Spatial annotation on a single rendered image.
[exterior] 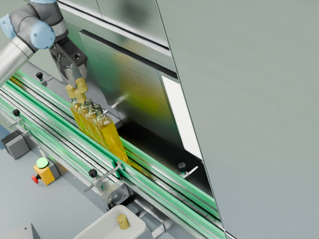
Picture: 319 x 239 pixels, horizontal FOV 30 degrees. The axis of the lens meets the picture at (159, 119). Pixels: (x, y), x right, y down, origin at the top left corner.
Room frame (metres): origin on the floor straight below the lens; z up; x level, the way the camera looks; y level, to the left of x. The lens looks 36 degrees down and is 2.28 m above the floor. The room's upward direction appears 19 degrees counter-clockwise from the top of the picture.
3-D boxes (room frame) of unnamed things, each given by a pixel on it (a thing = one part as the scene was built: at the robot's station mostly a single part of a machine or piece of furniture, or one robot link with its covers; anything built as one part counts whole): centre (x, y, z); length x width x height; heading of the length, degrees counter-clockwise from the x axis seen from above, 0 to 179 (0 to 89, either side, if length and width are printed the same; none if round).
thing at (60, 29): (1.80, 0.23, 1.44); 0.08 x 0.08 x 0.05
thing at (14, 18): (1.74, 0.31, 1.52); 0.11 x 0.11 x 0.08; 25
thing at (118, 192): (1.59, 0.24, 0.85); 0.09 x 0.04 x 0.07; 117
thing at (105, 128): (1.73, 0.19, 0.99); 0.06 x 0.06 x 0.21; 27
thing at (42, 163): (1.93, 0.51, 0.84); 0.04 x 0.04 x 0.03
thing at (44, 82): (2.35, 0.42, 0.94); 0.07 x 0.04 x 0.13; 117
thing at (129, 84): (1.58, -0.04, 1.15); 0.90 x 0.03 x 0.34; 27
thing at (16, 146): (2.18, 0.64, 0.79); 0.08 x 0.08 x 0.08; 27
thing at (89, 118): (1.79, 0.22, 0.99); 0.06 x 0.06 x 0.21; 29
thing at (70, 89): (1.89, 0.27, 1.14); 0.04 x 0.04 x 0.04
